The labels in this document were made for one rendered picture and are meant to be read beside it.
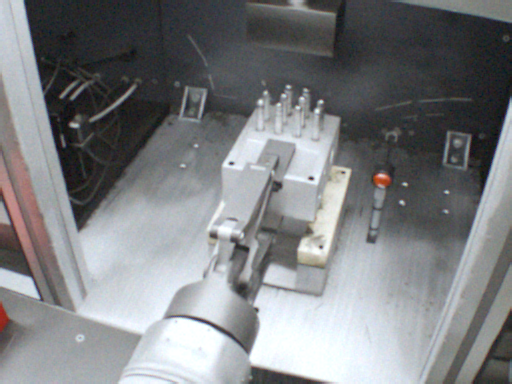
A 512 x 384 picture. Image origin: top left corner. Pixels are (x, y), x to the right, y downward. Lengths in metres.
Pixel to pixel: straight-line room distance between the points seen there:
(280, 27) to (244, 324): 0.27
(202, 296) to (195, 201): 0.33
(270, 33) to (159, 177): 0.32
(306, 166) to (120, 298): 0.25
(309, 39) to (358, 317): 0.29
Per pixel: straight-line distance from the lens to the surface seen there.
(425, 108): 0.84
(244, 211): 0.46
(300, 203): 0.56
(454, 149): 0.87
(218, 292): 0.43
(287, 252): 0.67
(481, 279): 0.43
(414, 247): 0.71
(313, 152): 0.58
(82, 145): 0.72
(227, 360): 0.40
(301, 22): 0.53
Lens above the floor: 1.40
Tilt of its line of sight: 40 degrees down
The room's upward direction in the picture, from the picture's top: straight up
